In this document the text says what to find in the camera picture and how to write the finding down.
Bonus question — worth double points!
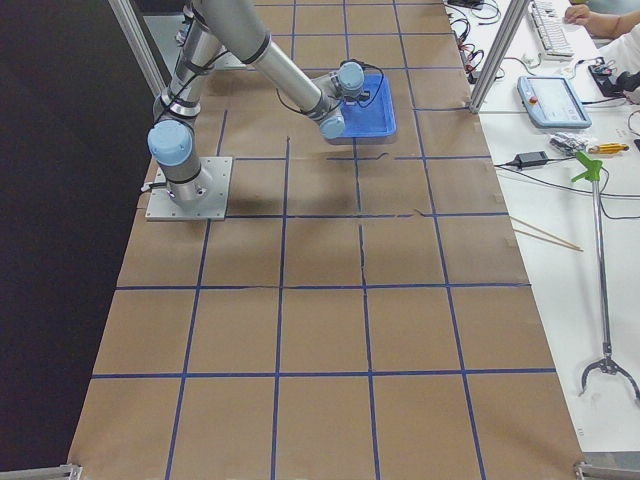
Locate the person hand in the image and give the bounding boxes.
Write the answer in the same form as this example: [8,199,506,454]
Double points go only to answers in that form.
[563,4,594,26]

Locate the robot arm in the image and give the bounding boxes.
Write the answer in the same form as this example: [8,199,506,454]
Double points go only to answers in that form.
[148,1,366,206]

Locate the blue plastic tray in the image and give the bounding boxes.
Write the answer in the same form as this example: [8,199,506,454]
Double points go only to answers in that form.
[332,74,397,144]

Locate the white keyboard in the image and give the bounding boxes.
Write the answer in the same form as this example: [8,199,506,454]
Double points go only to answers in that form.
[528,1,574,61]

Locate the teach pendant tablet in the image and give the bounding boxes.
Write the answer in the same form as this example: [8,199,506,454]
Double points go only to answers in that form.
[517,76,592,129]

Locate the yellow tool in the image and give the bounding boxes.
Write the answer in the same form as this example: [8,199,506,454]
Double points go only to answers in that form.
[588,143,629,155]

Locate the black power adapter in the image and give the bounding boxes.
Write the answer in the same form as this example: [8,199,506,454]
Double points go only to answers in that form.
[514,151,549,169]

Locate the wooden chopsticks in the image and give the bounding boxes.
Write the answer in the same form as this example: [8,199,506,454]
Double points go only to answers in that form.
[510,216,583,252]

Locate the aluminium frame post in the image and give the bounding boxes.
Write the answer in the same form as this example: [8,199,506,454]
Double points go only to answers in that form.
[468,0,528,114]

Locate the usb hub with cables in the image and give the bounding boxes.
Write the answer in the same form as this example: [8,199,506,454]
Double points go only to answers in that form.
[450,18,485,85]

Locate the green handled reach grabber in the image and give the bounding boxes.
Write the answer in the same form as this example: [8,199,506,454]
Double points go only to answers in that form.
[571,151,639,405]

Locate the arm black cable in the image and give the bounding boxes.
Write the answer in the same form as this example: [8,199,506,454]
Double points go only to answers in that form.
[275,62,386,116]

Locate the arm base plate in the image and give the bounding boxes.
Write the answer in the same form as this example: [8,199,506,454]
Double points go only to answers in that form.
[145,157,233,221]

